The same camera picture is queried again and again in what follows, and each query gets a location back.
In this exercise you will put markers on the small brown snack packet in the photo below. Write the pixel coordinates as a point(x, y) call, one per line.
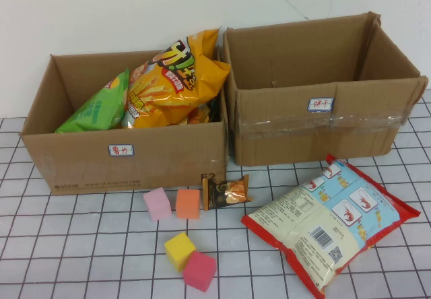
point(229, 193)

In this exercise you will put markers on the orange foam cube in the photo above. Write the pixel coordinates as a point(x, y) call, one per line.
point(188, 204)

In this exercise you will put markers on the red shrimp cracker bag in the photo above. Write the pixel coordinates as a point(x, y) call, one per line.
point(303, 218)

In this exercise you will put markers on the small orange snack packet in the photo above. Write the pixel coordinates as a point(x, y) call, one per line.
point(202, 114)

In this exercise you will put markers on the yellow fries snack bag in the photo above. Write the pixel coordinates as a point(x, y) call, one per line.
point(182, 87)

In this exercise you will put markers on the taped cardboard box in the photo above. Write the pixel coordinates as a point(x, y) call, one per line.
point(286, 137)

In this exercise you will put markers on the clear packing tape strip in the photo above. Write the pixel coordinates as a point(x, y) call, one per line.
point(286, 125)

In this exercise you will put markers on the light pink foam cube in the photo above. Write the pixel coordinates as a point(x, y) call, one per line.
point(156, 204)

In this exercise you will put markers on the white label on F2 box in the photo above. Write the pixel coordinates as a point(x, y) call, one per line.
point(120, 150)

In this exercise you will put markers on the white label on taped box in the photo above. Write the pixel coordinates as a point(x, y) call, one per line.
point(321, 104)

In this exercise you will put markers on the yellow foam cube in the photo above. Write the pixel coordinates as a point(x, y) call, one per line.
point(178, 248)

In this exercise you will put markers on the green chips bag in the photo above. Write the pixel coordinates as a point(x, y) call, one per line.
point(94, 110)

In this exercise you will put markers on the cardboard box with F2 print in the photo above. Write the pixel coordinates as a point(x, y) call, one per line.
point(84, 164)

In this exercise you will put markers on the dark pink foam cube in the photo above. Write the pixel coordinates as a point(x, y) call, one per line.
point(198, 272)

